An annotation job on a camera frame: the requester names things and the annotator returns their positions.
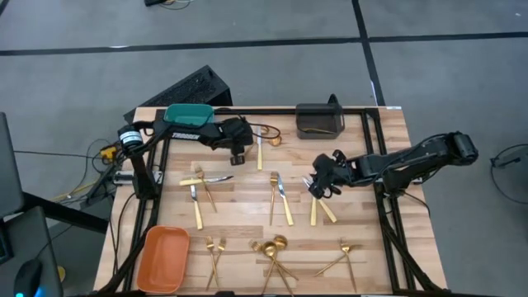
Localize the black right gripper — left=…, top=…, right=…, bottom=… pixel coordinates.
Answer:
left=308, top=148, right=363, bottom=200

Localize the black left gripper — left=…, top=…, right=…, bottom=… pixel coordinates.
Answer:
left=212, top=116, right=256, bottom=167

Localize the gold utensil handle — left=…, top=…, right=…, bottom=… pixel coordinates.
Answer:
left=256, top=125, right=264, bottom=172

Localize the dark grey plastic bin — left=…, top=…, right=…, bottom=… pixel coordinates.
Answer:
left=295, top=102, right=346, bottom=140

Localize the teal plastic bin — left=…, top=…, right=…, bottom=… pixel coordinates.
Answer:
left=163, top=103, right=216, bottom=127

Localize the pair of gold forks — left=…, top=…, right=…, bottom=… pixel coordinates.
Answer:
left=205, top=237, right=228, bottom=291

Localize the orange plastic bin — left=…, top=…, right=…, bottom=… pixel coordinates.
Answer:
left=136, top=224, right=191, bottom=295

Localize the yellow black connector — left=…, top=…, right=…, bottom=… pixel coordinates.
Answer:
left=100, top=144, right=119, bottom=163

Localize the black stand leg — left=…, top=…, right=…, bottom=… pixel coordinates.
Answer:
left=20, top=191, right=110, bottom=234

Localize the grey side desk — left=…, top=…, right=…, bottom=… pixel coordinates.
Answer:
left=0, top=205, right=64, bottom=297

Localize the grey panel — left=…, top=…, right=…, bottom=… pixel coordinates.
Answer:
left=0, top=111, right=25, bottom=219

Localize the black computer mouse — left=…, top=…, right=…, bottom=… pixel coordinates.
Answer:
left=13, top=258, right=45, bottom=297

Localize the black aluminium table frame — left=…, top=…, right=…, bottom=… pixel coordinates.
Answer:
left=95, top=106, right=449, bottom=296

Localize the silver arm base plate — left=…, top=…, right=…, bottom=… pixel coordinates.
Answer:
left=112, top=169, right=164, bottom=186

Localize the yellow cable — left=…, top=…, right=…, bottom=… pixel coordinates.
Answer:
left=51, top=179, right=101, bottom=203

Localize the thin black floor cable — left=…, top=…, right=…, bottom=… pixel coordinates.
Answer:
left=14, top=138, right=106, bottom=166

